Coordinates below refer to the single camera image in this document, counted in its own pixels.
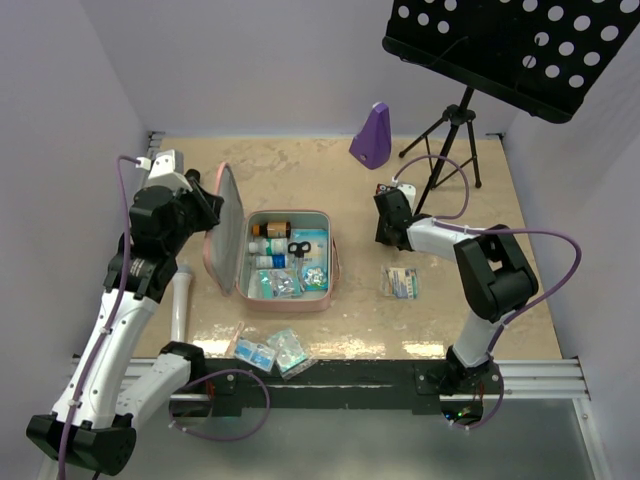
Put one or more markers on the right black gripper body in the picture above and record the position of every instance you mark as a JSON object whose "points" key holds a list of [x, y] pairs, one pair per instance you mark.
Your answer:
{"points": [[382, 235]]}

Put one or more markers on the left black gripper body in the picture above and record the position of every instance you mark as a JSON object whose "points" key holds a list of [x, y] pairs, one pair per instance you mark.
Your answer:
{"points": [[195, 213]]}

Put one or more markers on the large blue packet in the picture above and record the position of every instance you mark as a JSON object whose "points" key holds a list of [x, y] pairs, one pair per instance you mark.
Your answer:
{"points": [[313, 274]]}

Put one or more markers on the black handled scissors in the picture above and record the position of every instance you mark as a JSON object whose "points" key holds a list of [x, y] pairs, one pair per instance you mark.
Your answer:
{"points": [[298, 250]]}

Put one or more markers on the white green bottle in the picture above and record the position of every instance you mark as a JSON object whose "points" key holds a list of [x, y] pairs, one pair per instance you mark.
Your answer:
{"points": [[268, 246]]}

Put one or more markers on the brown medicine bottle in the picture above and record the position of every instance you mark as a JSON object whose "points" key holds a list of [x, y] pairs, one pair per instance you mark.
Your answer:
{"points": [[272, 230]]}

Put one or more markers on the pink medicine kit case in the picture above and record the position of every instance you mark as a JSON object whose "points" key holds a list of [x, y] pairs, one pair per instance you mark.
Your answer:
{"points": [[228, 261]]}

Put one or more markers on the white blue small bottle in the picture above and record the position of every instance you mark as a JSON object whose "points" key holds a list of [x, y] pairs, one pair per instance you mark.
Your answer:
{"points": [[279, 261]]}

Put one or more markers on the teal topped zip bag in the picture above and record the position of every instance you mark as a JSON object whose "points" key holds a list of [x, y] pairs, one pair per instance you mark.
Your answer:
{"points": [[279, 284]]}

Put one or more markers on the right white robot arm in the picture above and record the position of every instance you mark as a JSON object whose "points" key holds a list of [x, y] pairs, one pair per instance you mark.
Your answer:
{"points": [[496, 277]]}

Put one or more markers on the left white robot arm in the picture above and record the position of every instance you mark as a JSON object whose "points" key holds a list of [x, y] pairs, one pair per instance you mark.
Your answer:
{"points": [[94, 424]]}

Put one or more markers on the owl pattern block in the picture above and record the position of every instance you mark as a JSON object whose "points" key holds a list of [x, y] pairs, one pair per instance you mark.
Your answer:
{"points": [[382, 188]]}

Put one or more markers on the black microphone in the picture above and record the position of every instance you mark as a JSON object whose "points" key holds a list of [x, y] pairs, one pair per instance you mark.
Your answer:
{"points": [[193, 174]]}

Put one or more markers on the white tube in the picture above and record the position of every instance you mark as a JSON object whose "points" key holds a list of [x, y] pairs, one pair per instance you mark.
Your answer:
{"points": [[181, 283]]}

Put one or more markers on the bandage packet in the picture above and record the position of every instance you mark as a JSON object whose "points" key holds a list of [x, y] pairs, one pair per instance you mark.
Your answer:
{"points": [[399, 282]]}

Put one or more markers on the purple metronome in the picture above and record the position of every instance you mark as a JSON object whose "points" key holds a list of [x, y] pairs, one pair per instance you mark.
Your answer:
{"points": [[372, 145]]}

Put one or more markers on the blue white sachet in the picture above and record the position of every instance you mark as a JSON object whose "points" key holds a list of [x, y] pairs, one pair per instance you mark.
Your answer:
{"points": [[255, 354]]}

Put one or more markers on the teal blister pack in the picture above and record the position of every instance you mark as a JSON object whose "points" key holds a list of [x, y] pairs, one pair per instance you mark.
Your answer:
{"points": [[292, 356]]}

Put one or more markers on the black music stand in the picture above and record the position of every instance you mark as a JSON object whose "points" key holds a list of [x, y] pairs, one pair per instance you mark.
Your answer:
{"points": [[569, 68]]}

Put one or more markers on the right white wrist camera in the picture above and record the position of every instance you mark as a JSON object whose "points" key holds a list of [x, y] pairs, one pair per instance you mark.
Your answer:
{"points": [[409, 191]]}

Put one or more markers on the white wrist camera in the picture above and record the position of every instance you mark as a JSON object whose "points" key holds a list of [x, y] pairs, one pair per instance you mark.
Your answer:
{"points": [[166, 170], [409, 191]]}

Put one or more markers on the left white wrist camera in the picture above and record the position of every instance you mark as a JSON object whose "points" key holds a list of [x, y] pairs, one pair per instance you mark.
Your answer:
{"points": [[166, 170]]}

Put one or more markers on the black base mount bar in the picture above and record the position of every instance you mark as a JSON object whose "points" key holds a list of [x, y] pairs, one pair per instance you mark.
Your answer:
{"points": [[417, 386]]}

